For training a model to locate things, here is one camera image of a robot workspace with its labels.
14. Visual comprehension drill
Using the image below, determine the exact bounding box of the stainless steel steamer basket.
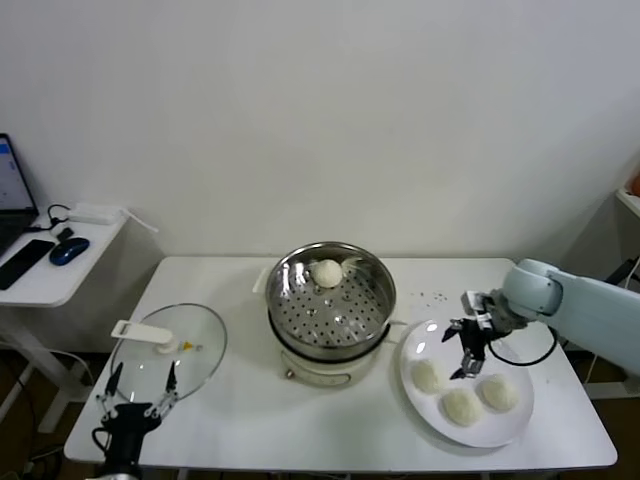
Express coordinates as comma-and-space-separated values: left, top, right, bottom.
252, 241, 412, 351

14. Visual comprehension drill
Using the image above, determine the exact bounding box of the white steamed baozi bun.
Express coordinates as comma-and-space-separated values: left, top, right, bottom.
477, 373, 521, 414
439, 388, 485, 427
312, 258, 345, 290
410, 358, 448, 395

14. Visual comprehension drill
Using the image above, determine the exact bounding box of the blue computer mouse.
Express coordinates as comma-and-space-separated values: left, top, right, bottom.
48, 237, 92, 266

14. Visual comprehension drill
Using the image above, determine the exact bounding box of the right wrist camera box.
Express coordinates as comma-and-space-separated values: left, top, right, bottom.
459, 289, 496, 331

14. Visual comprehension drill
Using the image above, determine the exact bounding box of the white power box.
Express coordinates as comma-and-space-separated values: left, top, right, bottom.
67, 202, 124, 226

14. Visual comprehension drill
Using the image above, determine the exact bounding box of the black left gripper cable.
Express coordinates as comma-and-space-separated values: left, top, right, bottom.
91, 424, 114, 454

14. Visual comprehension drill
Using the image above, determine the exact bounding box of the glass lid with white handle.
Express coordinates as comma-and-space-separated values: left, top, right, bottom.
109, 302, 229, 407

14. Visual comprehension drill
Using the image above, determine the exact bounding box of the white round plate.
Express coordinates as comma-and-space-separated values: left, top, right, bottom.
398, 318, 536, 449

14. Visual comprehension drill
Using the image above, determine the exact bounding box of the white floor cable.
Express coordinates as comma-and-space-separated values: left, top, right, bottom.
49, 348, 95, 386

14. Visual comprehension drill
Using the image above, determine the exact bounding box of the black smartphone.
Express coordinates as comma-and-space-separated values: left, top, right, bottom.
0, 238, 55, 291

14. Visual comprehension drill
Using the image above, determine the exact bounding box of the cream electric cooker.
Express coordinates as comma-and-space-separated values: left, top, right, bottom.
268, 309, 409, 390

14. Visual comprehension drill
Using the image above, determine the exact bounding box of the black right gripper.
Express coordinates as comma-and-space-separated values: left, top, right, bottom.
440, 318, 495, 381

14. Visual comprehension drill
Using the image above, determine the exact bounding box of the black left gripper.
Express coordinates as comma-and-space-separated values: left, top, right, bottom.
95, 360, 181, 465

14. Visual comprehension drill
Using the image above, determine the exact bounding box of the white stand foot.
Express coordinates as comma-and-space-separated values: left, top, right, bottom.
584, 377, 640, 401

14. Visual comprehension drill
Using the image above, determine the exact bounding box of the black laptop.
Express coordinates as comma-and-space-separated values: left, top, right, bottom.
0, 132, 41, 259

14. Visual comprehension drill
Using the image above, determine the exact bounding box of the black floor cable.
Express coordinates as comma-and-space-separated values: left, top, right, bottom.
0, 359, 39, 451

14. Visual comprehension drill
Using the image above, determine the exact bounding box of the black looped cable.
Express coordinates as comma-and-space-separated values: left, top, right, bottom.
24, 203, 71, 234

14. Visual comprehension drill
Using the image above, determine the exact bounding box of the white side table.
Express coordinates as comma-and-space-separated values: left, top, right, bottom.
0, 214, 134, 434

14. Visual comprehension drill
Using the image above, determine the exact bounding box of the white shelf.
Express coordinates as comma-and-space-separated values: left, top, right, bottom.
614, 189, 640, 221

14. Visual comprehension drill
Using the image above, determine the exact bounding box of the white stiff cable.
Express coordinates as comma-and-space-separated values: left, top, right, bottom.
119, 207, 160, 234

